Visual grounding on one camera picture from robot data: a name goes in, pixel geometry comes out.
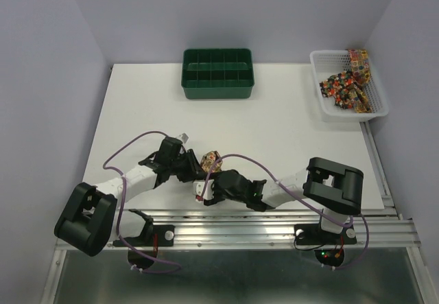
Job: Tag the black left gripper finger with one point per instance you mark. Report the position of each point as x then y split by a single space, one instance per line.
185 176
192 164

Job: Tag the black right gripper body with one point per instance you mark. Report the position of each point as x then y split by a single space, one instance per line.
220 194

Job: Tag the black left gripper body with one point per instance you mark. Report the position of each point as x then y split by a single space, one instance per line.
180 165

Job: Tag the paisley patterned tie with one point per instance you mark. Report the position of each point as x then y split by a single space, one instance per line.
209 159

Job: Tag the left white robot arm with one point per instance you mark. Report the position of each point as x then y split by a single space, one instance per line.
88 219

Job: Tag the green compartment organizer box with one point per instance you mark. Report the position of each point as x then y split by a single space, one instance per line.
217 74

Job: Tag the dark multicolour dotted tie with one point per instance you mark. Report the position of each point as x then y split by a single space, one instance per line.
342 87

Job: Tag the white perforated plastic basket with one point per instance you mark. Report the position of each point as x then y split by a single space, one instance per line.
325 63

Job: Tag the yellow patterned tie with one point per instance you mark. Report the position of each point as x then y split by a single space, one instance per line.
361 72

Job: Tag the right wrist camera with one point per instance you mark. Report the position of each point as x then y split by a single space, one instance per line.
200 195

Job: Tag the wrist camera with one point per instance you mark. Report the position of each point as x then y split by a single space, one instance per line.
200 195
183 138

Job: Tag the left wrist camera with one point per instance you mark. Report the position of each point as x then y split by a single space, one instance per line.
183 138

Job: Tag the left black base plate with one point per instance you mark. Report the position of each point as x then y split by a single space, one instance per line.
155 236

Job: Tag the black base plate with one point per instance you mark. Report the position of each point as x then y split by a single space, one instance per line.
313 235
155 236

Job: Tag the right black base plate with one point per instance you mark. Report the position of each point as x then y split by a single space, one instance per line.
313 235

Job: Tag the aluminium rail frame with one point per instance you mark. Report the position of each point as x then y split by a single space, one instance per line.
230 224

